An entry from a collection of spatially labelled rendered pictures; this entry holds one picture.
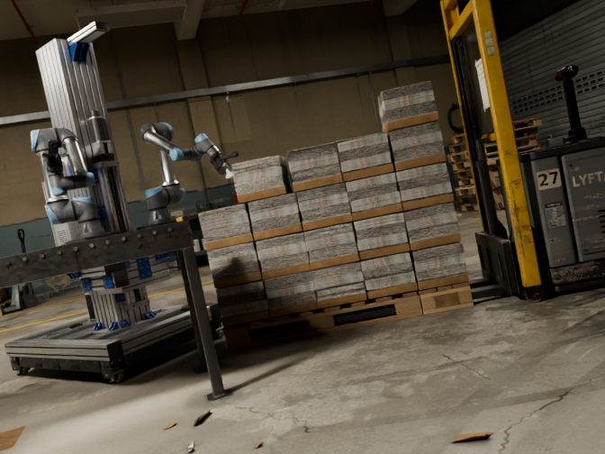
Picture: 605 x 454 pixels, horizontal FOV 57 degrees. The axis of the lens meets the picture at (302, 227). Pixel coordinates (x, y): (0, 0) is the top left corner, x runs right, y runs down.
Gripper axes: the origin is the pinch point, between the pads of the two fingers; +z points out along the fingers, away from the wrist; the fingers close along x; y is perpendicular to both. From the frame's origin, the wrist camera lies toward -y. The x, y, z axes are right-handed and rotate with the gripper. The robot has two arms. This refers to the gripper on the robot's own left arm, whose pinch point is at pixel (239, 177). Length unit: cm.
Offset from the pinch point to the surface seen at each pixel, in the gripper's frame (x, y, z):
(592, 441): 186, -51, 143
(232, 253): 18.5, 29.5, 33.0
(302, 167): 17.7, -33.8, 21.9
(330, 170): 18, -45, 34
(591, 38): -601, -491, 121
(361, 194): 17, -49, 56
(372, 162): 18, -65, 46
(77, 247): 114, 55, -7
